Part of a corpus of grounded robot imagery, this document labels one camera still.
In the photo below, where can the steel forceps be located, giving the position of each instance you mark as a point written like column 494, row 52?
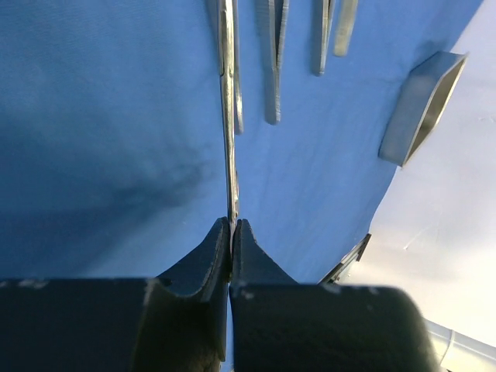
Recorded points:
column 321, row 26

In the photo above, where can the steel tweezers long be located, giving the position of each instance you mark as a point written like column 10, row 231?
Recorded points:
column 238, row 77

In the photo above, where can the steel tweezers medium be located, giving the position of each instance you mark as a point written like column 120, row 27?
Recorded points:
column 272, row 20

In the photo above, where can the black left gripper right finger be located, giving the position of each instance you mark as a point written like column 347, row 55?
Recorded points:
column 282, row 325

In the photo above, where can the small steel surgical instrument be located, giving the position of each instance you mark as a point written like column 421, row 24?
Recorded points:
column 347, row 17

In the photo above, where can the aluminium frame rail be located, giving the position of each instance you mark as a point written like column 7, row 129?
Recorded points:
column 341, row 270

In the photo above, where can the stainless steel instrument tray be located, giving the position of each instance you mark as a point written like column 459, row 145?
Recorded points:
column 421, row 103

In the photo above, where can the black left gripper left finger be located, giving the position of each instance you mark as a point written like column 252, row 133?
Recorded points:
column 175, row 321

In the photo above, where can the blue surgical cloth wrap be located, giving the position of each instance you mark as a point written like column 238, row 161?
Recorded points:
column 112, row 160

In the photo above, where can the aluminium side rail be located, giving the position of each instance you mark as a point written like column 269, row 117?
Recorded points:
column 457, row 352

